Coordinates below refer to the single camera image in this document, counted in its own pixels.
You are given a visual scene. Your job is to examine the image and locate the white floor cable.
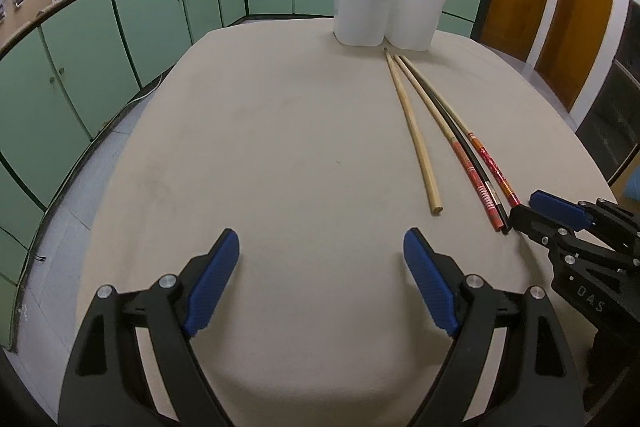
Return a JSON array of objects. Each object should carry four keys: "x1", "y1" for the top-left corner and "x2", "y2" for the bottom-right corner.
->
[{"x1": 100, "y1": 72, "x2": 166, "y2": 132}]

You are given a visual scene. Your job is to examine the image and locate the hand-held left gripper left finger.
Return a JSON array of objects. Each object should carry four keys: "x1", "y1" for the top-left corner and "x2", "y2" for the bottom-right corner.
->
[{"x1": 57, "y1": 228, "x2": 240, "y2": 427}]

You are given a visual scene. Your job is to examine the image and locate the green kitchen base cabinets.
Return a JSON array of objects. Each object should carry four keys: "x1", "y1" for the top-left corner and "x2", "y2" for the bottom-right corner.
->
[{"x1": 0, "y1": 0, "x2": 496, "y2": 348}]

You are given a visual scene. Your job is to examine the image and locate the white two-compartment utensil holder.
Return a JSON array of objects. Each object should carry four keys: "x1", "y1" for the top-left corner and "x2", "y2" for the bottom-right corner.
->
[{"x1": 334, "y1": 0, "x2": 451, "y2": 52}]

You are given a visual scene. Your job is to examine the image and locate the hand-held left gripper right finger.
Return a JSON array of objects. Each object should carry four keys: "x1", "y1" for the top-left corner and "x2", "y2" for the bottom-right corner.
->
[{"x1": 403, "y1": 228, "x2": 586, "y2": 427}]

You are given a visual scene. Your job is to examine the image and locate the red-patterned wooden chopstick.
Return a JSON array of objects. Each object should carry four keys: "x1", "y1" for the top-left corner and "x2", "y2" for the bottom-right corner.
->
[
  {"x1": 394, "y1": 55, "x2": 503, "y2": 230},
  {"x1": 400, "y1": 55, "x2": 521, "y2": 206}
]

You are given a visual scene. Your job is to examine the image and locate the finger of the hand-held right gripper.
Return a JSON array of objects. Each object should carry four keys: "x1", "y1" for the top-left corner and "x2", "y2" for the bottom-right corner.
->
[
  {"x1": 509, "y1": 204, "x2": 571, "y2": 250},
  {"x1": 529, "y1": 189, "x2": 601, "y2": 230}
]

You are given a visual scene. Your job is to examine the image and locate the plain wooden chopstick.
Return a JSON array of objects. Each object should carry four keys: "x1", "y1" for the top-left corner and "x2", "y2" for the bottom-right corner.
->
[{"x1": 385, "y1": 49, "x2": 445, "y2": 214}]

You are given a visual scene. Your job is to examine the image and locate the black chopstick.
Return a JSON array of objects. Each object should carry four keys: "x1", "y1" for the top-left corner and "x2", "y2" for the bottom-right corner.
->
[{"x1": 415, "y1": 74, "x2": 511, "y2": 236}]

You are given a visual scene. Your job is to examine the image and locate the dark glass-front cabinet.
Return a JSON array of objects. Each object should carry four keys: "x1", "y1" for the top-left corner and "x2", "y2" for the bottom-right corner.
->
[{"x1": 575, "y1": 0, "x2": 640, "y2": 188}]

